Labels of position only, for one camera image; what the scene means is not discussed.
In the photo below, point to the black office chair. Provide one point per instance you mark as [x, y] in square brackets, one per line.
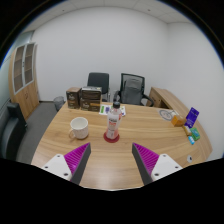
[98, 81]

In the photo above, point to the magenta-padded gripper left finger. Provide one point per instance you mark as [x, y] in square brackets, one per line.
[75, 160]

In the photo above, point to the tall dark brown box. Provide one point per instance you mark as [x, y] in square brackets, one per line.
[73, 97]

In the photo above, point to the black leather sofa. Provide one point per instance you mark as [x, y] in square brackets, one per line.
[11, 130]

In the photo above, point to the dark brown flat box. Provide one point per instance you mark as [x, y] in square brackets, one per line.
[91, 93]

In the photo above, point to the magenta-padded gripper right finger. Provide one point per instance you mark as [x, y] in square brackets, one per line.
[148, 160]

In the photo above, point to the green flat box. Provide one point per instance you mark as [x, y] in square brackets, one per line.
[195, 133]

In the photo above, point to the flat round red coaster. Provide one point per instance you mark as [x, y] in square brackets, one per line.
[111, 140]

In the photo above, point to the white ceramic mug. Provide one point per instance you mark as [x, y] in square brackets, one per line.
[80, 128]

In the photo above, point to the brown box with orange label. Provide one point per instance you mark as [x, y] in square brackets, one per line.
[90, 105]

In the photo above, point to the small blue box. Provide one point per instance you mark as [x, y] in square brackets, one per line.
[191, 140]

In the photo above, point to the small white round cap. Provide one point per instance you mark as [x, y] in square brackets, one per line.
[190, 158]

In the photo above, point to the white printed leaflet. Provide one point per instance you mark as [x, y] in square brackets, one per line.
[104, 110]

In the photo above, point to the grey mesh office chair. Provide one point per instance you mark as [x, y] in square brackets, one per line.
[132, 90]

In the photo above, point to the yellow brown flat packet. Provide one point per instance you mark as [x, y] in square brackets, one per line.
[186, 130]

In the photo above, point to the wooden side desk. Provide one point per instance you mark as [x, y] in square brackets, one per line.
[166, 97]

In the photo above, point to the clear drink bottle black cap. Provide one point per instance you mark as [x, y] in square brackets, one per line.
[113, 123]

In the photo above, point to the round grey disc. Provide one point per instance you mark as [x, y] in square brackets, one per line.
[166, 115]

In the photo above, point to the purple standing card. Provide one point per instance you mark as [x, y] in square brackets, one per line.
[192, 117]

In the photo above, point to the grey waste bin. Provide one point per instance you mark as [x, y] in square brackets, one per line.
[59, 102]

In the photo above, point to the wooden cabinet with glass doors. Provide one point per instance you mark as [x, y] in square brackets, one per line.
[28, 96]

